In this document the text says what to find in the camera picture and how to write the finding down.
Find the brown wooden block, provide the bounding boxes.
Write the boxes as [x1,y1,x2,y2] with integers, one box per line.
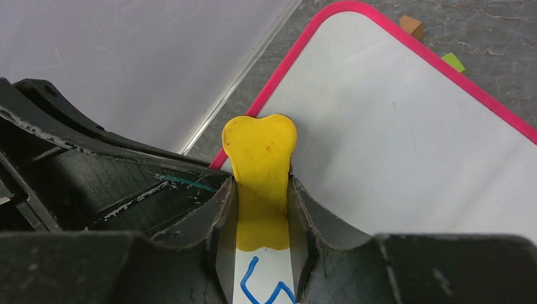
[399,15,425,41]

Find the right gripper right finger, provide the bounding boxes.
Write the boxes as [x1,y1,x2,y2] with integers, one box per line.
[288,177,536,303]

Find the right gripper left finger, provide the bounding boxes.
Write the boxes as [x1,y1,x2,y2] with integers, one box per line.
[1,79,235,303]

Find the colourful toy brick car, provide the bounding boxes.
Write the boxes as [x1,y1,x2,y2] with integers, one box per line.
[441,53,466,74]

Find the yellow eraser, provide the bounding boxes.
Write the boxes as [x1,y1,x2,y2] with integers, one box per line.
[222,114,298,251]

